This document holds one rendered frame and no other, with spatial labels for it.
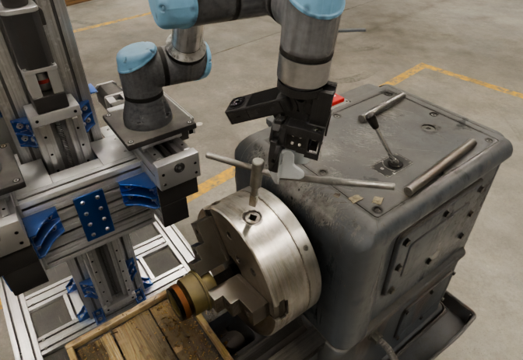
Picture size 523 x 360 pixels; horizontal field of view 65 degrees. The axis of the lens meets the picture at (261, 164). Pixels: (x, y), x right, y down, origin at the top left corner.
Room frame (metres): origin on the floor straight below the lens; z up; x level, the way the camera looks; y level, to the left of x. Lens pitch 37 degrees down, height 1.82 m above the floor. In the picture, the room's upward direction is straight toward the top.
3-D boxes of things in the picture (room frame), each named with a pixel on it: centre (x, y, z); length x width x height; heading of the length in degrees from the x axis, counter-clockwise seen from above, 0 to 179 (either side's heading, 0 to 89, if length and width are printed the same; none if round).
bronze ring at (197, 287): (0.53, 0.14, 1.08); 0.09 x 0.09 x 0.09; 37
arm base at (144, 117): (1.12, 0.36, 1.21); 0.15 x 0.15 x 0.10
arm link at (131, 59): (1.12, 0.35, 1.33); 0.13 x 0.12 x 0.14; 115
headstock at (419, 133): (0.87, -0.29, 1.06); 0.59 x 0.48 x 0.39; 127
